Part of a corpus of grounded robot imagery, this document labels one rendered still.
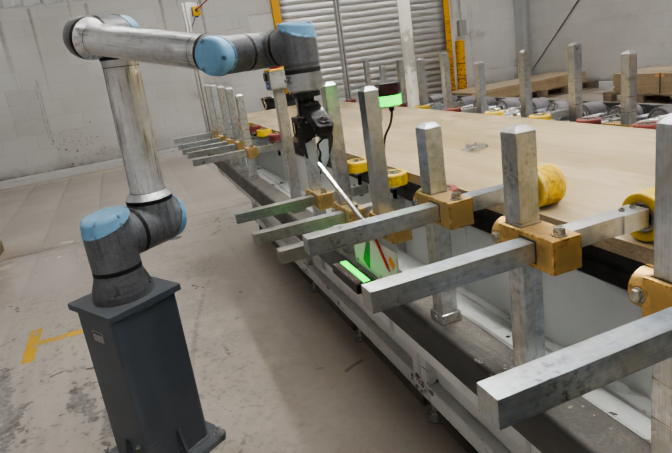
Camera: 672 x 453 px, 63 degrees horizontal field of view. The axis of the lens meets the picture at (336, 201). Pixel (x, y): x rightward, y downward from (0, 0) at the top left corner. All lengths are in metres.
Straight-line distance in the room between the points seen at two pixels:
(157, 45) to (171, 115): 7.61
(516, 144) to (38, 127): 8.55
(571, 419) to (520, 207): 0.31
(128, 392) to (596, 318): 1.36
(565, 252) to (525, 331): 0.17
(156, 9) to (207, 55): 7.78
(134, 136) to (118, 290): 0.48
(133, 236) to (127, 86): 0.46
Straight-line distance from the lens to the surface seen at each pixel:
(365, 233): 0.94
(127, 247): 1.80
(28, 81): 9.07
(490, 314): 1.33
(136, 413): 1.92
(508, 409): 0.51
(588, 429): 0.89
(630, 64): 2.12
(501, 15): 11.54
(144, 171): 1.85
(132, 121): 1.83
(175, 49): 1.42
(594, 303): 1.11
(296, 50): 1.35
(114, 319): 1.75
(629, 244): 0.98
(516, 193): 0.82
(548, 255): 0.79
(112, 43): 1.59
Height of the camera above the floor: 1.25
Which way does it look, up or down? 15 degrees down
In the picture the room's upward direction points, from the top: 8 degrees counter-clockwise
